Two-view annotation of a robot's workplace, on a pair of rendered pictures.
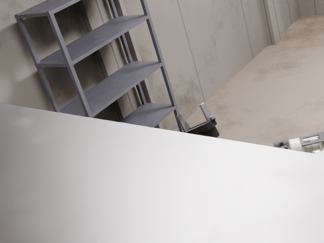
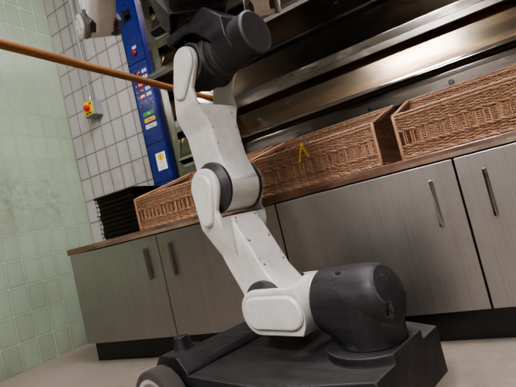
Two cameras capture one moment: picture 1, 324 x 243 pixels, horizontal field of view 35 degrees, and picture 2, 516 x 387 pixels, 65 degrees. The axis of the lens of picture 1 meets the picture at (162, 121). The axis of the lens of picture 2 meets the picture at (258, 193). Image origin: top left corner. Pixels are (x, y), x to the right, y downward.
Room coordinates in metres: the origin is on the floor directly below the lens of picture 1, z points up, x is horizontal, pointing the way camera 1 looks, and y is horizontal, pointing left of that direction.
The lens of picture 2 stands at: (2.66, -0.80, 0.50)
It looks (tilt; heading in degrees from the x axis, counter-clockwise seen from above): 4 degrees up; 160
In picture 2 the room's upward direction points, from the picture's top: 13 degrees counter-clockwise
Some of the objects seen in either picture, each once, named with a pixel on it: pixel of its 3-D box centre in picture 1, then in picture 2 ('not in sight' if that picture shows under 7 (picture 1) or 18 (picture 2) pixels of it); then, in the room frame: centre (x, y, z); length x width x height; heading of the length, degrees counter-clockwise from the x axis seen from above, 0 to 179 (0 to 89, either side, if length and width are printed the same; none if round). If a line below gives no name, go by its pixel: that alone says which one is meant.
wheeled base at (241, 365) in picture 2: not in sight; (293, 335); (1.65, -0.43, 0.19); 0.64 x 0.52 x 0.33; 26
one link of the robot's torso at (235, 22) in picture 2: not in sight; (219, 45); (1.63, -0.44, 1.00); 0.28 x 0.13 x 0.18; 26
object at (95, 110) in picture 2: not in sight; (92, 109); (-0.10, -0.78, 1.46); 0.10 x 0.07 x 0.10; 41
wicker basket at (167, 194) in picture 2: not in sight; (210, 186); (0.75, -0.34, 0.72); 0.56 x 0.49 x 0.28; 42
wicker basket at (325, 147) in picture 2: not in sight; (323, 151); (1.19, 0.06, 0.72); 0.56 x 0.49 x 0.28; 40
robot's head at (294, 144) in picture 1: (305, 148); not in sight; (1.55, -0.46, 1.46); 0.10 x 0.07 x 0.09; 81
